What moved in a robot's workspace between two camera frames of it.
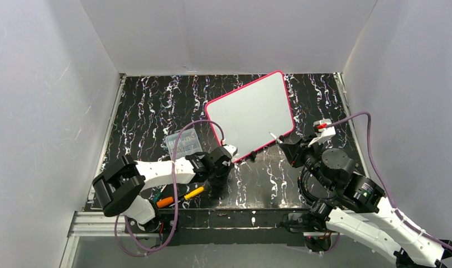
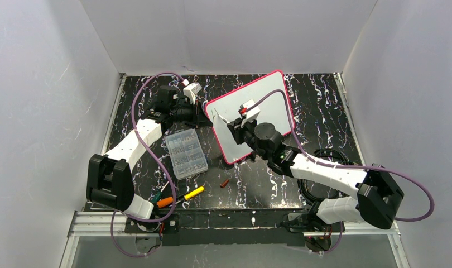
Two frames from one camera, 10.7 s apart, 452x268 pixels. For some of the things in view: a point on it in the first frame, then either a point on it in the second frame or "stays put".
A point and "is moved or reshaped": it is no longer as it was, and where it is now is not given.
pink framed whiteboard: x=254 y=116 stays put
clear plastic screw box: x=188 y=143 stays put
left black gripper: x=221 y=162 -> x=195 y=113
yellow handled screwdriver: x=197 y=191 stays put
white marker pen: x=278 y=139 is moved or reshaped
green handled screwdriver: x=158 y=196 stays put
